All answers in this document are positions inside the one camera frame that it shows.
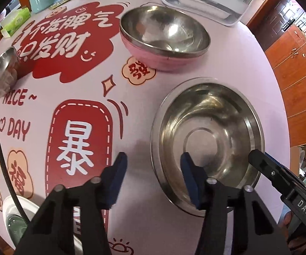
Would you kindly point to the small flat packet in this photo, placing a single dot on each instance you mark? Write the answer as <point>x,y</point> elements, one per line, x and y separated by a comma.
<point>58,4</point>

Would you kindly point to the white dish cabinet appliance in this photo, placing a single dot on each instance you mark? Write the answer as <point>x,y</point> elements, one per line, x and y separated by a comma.
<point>203,2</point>

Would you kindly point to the green tissue box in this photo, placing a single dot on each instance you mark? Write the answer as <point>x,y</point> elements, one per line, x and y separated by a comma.
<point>17,20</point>

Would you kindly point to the medium steel bowl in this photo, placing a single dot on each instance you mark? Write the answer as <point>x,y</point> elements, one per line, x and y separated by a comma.
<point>163,29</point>

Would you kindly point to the large steel bowl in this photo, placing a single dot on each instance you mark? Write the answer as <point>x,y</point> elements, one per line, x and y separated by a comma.
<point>222,127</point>

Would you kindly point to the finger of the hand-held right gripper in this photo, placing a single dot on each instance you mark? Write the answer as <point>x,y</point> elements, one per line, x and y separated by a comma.
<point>264,162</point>

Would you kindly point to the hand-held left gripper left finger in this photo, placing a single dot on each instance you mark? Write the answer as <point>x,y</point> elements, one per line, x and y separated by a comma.
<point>117,180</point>

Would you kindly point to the green plate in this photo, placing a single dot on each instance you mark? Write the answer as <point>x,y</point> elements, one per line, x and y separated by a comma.
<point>13,225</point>

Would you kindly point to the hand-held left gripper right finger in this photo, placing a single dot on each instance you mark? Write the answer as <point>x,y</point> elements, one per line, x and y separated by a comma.
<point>190,180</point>

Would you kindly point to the printed pink tablecloth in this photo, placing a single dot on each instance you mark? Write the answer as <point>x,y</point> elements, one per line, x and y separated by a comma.
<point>137,106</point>

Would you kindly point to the person's right hand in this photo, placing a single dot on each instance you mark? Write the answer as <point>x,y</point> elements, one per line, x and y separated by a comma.
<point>285,223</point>

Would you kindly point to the pink bowl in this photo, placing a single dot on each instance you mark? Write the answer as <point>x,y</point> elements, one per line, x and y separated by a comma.
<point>153,57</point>

